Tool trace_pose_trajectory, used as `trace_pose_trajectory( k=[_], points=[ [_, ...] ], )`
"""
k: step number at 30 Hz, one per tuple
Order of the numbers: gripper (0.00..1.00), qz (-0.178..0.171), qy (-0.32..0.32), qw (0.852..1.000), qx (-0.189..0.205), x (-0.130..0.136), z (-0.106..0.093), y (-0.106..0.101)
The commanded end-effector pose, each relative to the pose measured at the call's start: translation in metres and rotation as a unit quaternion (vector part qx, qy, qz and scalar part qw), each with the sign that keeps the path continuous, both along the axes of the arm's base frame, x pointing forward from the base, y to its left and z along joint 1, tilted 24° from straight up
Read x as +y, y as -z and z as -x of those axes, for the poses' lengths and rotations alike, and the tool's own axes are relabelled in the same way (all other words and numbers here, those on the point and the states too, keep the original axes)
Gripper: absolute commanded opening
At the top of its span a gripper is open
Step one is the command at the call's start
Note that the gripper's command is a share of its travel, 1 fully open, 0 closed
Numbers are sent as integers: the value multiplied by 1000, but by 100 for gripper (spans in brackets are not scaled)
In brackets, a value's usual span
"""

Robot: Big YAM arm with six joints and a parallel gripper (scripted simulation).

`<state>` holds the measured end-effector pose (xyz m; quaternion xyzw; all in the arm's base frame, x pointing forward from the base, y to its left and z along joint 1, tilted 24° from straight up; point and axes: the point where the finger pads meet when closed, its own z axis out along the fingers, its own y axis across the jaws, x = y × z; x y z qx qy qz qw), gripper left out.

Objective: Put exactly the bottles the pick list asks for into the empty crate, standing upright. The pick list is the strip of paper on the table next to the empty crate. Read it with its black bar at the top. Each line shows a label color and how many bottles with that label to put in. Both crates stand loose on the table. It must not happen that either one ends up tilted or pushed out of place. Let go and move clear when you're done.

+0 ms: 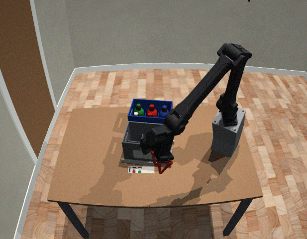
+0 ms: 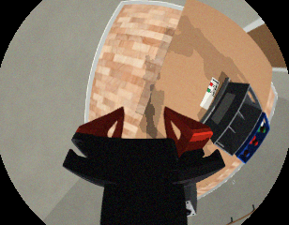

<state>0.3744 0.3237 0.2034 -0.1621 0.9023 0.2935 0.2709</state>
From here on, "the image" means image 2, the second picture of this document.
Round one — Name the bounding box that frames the green bottle with pale green label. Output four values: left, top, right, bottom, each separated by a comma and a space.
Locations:
257, 126, 266, 133

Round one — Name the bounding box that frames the blue crate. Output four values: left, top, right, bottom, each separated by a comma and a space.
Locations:
235, 112, 270, 164

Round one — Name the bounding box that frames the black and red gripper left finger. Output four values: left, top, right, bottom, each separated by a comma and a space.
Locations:
75, 107, 125, 138

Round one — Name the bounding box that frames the white paper pick list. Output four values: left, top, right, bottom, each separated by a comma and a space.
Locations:
200, 77, 220, 110

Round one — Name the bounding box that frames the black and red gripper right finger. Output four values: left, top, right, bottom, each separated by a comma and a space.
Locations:
163, 106, 213, 157

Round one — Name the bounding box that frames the dark grey crate with dividers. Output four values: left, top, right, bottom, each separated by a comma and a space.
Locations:
205, 82, 263, 157

